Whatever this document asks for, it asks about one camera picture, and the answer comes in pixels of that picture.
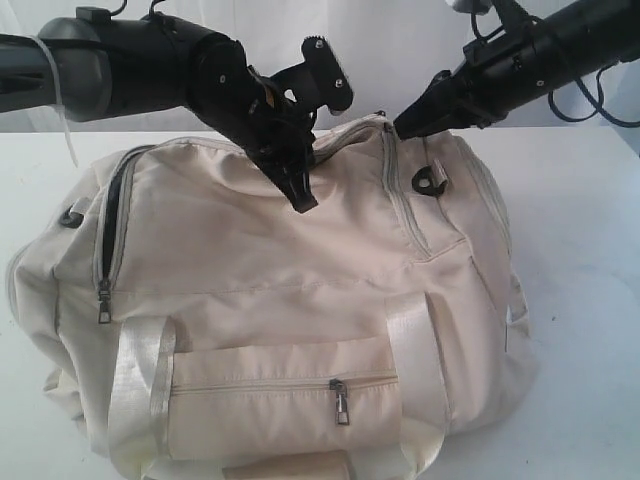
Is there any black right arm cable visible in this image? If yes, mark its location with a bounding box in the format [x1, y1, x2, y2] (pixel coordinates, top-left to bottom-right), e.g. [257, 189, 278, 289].
[467, 0, 640, 129]

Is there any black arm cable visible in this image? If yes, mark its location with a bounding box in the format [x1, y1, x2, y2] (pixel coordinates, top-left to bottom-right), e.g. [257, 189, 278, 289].
[104, 0, 166, 24]
[467, 0, 640, 129]

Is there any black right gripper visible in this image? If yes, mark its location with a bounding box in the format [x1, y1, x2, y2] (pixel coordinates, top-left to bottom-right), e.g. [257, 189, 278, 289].
[393, 9, 625, 140]

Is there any cream fabric duffel bag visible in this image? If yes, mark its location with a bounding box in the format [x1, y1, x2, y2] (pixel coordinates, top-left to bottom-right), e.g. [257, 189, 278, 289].
[6, 115, 536, 479]

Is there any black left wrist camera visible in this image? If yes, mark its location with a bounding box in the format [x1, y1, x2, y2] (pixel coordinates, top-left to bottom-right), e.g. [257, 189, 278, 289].
[294, 36, 354, 116]

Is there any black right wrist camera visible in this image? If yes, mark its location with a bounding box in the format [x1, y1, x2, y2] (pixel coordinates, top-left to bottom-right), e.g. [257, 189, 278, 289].
[447, 0, 493, 15]

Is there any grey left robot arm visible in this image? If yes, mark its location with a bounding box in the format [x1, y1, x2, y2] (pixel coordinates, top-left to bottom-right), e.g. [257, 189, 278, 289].
[1, 7, 325, 213]

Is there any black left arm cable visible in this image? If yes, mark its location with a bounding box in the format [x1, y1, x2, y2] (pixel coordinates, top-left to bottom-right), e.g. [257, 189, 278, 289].
[104, 0, 166, 24]

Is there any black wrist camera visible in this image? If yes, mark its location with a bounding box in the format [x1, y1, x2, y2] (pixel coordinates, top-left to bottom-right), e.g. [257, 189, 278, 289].
[294, 36, 354, 116]
[447, 0, 493, 15]

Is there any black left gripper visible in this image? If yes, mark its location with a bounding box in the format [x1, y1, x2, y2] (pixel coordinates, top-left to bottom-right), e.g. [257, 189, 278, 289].
[99, 14, 318, 214]

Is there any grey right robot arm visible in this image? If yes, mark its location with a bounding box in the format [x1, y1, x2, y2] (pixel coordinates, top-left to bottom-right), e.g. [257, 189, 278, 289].
[394, 1, 639, 139]

